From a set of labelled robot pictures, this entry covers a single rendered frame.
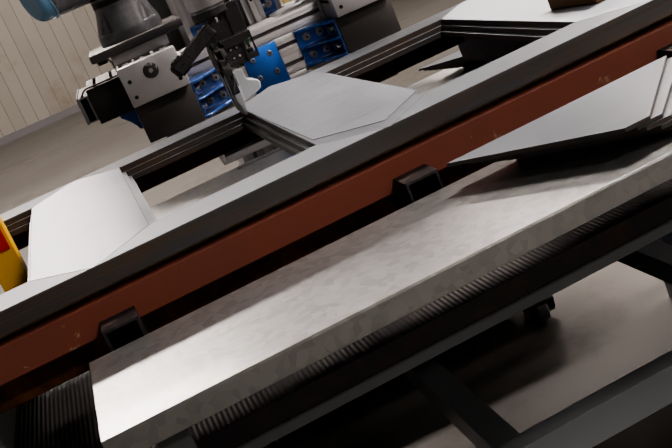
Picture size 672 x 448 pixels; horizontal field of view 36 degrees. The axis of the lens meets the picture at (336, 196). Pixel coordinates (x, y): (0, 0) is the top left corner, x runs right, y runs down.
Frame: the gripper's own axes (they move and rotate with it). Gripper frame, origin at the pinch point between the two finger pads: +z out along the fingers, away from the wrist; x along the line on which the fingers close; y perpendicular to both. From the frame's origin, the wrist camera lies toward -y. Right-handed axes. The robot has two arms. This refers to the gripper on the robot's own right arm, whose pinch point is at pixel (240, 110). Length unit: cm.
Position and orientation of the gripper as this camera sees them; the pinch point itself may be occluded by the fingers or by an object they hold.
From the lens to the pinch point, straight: 204.0
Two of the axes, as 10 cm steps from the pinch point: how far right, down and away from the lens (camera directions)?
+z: 3.8, 8.9, 2.7
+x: -2.7, -1.7, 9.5
